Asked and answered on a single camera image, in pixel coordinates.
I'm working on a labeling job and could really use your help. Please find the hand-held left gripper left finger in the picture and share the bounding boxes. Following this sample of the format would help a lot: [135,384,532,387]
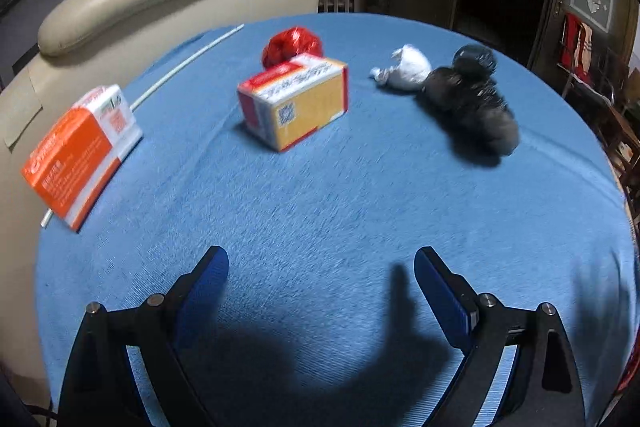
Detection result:
[59,245,231,427]

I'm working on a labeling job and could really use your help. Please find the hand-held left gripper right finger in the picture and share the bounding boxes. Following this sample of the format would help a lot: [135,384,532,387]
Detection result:
[413,246,587,427]

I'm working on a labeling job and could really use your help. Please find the blue tablecloth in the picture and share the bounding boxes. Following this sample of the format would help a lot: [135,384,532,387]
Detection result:
[35,12,640,427]

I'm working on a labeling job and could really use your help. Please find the black plastic bag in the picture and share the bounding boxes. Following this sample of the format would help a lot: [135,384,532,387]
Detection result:
[422,44,522,168]

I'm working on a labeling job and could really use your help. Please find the orange and white box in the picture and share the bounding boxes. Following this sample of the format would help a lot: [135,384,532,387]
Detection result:
[21,84,144,233]

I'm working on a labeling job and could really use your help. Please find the yellow and red box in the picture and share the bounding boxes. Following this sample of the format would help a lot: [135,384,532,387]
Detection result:
[236,55,350,152]

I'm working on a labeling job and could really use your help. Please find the white thin stick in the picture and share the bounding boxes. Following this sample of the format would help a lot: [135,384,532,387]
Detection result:
[41,23,246,228]

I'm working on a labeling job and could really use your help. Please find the white crumpled bag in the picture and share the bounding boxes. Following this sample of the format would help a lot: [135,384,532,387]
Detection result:
[369,44,433,92]

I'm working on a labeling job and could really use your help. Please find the dark wooden stool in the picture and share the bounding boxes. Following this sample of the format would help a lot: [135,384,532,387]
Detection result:
[592,99,640,188]

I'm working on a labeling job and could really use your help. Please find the red crumpled wrapper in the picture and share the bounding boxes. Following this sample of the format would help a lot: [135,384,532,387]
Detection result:
[261,26,323,68]

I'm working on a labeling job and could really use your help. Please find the red striped cloth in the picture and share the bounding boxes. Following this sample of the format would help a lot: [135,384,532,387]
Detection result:
[557,12,596,68]

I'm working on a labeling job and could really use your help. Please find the metal frame armchair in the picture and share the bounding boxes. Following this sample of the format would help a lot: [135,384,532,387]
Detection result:
[557,12,632,108]

